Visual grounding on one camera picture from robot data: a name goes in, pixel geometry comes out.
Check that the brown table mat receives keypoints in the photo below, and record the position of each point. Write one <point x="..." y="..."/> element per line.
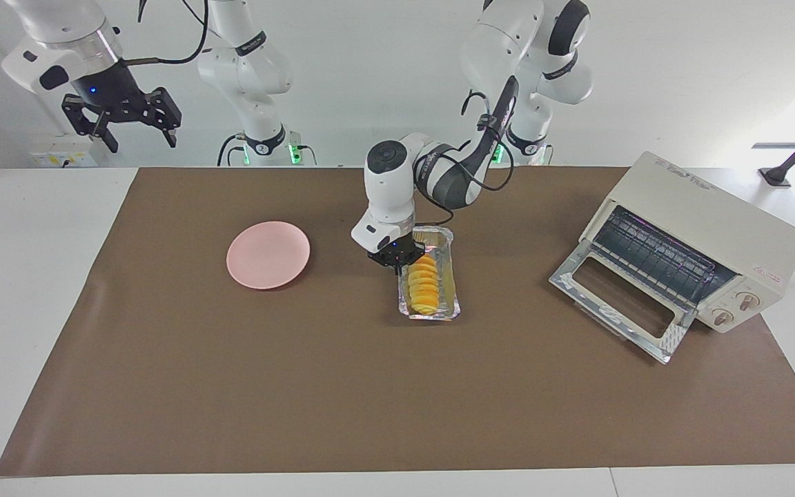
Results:
<point x="404" y="379"/>

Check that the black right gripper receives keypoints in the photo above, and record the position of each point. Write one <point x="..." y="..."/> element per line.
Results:
<point x="111" y="96"/>

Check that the aluminium foil tray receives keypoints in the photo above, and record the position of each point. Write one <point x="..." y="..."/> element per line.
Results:
<point x="449" y="276"/>

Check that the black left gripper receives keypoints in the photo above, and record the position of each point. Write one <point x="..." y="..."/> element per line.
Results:
<point x="397" y="254"/>

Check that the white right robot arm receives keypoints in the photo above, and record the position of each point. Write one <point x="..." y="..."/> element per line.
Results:
<point x="252" y="69"/>

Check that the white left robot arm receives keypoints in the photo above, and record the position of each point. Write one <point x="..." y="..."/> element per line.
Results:
<point x="390" y="186"/>

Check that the glass oven door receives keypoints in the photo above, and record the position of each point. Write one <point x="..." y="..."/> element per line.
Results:
<point x="618" y="297"/>

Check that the cream toaster oven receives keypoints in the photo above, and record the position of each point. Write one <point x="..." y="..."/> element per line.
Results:
<point x="715" y="221"/>

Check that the pink round plate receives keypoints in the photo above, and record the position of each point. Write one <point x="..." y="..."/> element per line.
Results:
<point x="268" y="255"/>

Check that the white wall socket box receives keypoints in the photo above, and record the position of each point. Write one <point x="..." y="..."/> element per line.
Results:
<point x="52" y="157"/>

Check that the cream oven knob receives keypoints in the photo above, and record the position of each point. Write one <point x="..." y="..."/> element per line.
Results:
<point x="749" y="301"/>
<point x="722" y="318"/>

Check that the golden ridged bread loaf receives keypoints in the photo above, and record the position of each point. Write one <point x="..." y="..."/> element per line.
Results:
<point x="425" y="290"/>

